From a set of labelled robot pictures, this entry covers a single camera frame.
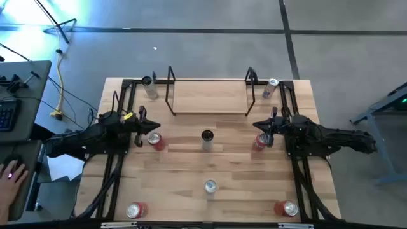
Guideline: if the red Fanta can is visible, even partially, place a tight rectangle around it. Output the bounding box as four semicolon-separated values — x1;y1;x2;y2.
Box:
125;201;149;219
252;132;270;153

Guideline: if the tall white can black lid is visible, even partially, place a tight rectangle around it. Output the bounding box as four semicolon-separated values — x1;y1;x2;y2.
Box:
200;129;215;152
141;75;160;101

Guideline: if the black computer mouse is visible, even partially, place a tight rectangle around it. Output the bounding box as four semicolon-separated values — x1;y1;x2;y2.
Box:
2;154;25;184

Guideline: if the black aluminium table frame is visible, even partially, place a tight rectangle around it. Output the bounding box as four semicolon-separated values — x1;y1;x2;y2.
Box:
74;78;343;223

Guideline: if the person's hand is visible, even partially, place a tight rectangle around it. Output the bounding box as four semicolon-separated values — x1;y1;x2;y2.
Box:
0;160;29;217

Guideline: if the black desk clamp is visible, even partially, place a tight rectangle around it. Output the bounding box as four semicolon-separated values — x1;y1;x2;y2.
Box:
0;71;41;95

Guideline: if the yellow power cable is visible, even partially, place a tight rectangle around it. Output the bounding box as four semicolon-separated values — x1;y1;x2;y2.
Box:
49;28;64;120

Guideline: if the silver metal bracket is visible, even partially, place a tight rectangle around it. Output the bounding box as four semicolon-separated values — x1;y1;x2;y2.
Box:
278;222;315;229
100;221;138;229

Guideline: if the blue-grey metal table frame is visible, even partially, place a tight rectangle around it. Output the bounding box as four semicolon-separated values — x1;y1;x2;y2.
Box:
349;81;407;185

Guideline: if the black floor stand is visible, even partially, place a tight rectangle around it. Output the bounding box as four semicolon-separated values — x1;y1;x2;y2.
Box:
33;0;78;45

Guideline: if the red Coca-Cola can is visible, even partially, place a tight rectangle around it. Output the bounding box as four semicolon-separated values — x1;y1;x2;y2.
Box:
147;132;167;152
273;200;300;218

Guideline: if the grey desk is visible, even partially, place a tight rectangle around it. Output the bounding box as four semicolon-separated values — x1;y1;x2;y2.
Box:
0;60;53;222

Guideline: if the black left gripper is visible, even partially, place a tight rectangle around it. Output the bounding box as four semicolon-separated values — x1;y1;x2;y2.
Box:
124;106;161;148

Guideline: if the blue silver Red Bull can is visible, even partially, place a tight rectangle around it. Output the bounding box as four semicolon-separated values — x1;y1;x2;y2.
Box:
261;78;280;99
204;179;219;195

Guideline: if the black desk foot bar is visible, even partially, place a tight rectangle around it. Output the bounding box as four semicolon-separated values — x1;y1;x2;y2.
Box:
31;123;54;142

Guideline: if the black keyboard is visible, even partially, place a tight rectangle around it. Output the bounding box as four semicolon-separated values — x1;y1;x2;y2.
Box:
0;98;22;133

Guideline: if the white paper sheet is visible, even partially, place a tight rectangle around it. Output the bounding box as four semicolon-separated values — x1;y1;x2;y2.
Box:
46;149;85;182

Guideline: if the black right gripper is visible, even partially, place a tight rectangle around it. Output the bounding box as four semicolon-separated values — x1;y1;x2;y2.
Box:
252;107;290;148

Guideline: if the wooden shelf black metal frame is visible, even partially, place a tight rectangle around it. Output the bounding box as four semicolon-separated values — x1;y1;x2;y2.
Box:
165;66;259;117

